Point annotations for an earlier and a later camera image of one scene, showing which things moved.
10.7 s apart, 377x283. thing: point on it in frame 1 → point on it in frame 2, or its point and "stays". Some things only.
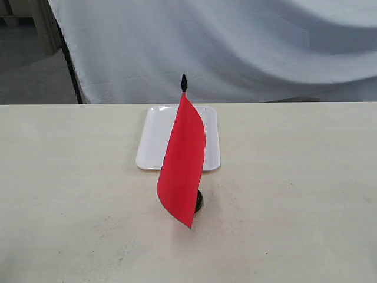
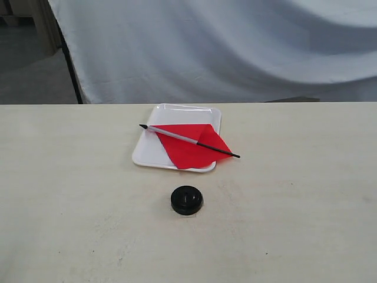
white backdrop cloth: x=229 y=51 stays
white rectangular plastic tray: x=158 y=127 stays
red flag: x=180 y=181 → x=192 y=145
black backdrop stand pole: x=69 y=66 stays
